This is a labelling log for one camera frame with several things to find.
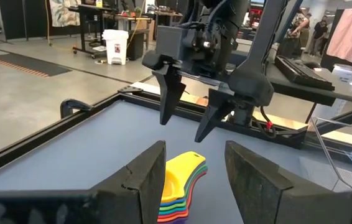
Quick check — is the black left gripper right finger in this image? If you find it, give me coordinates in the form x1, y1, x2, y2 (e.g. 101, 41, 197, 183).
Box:
224, 140, 352, 224

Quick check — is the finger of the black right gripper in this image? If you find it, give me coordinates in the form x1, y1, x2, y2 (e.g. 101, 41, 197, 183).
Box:
151, 63, 187, 126
194, 88, 236, 144

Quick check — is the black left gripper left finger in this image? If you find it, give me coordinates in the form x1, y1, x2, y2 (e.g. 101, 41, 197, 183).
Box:
0, 140, 167, 224

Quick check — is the green measuring cup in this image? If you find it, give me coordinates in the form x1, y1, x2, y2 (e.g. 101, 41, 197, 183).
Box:
159, 163, 209, 211

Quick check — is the teal measuring cup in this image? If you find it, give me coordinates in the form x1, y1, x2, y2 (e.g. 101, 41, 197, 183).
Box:
158, 166, 208, 215

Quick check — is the orange measuring cup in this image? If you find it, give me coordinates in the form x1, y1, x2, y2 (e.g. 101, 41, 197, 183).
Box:
157, 169, 208, 219

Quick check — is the red measuring cup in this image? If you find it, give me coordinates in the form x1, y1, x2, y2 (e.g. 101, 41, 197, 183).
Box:
157, 171, 207, 223

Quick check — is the yellow measuring cup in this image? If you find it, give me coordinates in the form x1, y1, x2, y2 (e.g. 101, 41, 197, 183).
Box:
160, 151, 207, 203

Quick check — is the clear plastic basket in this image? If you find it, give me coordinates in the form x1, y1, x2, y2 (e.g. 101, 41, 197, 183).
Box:
311, 116, 352, 192

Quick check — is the black trash bin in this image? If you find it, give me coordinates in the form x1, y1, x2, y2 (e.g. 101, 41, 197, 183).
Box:
127, 30, 146, 61

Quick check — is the white trash bin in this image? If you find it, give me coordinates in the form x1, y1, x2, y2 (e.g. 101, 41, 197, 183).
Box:
102, 29, 129, 65

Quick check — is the wooden base board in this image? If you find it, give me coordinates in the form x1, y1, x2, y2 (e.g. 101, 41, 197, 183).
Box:
131, 81, 352, 149

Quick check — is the wooden work table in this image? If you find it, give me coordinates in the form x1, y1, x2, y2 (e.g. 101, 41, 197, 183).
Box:
103, 13, 152, 42

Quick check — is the person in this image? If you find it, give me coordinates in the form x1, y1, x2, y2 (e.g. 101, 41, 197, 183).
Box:
283, 8, 311, 57
310, 15, 330, 57

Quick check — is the black keyboard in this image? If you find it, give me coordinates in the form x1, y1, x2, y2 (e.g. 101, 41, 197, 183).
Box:
274, 55, 336, 92

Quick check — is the black table clamp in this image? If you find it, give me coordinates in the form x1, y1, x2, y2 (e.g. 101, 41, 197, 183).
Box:
60, 98, 93, 119

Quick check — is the black rolling cart table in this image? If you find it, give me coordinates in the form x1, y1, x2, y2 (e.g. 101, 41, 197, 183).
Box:
68, 4, 106, 58

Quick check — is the floral hanging cloth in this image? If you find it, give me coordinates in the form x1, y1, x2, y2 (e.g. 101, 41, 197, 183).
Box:
49, 0, 82, 28

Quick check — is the white bucket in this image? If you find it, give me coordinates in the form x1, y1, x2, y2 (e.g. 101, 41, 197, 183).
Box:
331, 63, 352, 85

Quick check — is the dark floor mat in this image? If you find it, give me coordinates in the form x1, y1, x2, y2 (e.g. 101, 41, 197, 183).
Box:
0, 53, 73, 78

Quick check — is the pink hanging cloth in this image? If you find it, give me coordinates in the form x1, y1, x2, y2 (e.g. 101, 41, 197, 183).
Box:
326, 4, 352, 63

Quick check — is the black room divider panel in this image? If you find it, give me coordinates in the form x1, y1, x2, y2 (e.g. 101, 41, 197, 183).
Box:
0, 0, 51, 42

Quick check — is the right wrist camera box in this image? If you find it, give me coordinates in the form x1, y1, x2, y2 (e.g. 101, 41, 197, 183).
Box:
155, 25, 185, 60

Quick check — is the black cable with red tag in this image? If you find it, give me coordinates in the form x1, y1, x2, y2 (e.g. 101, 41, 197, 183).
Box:
254, 105, 278, 139

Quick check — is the black diagonal frame strut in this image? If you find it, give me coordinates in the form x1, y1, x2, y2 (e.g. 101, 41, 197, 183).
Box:
315, 101, 352, 135

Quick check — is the yellow hanging cord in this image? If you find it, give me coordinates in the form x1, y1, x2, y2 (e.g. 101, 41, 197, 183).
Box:
44, 0, 53, 47

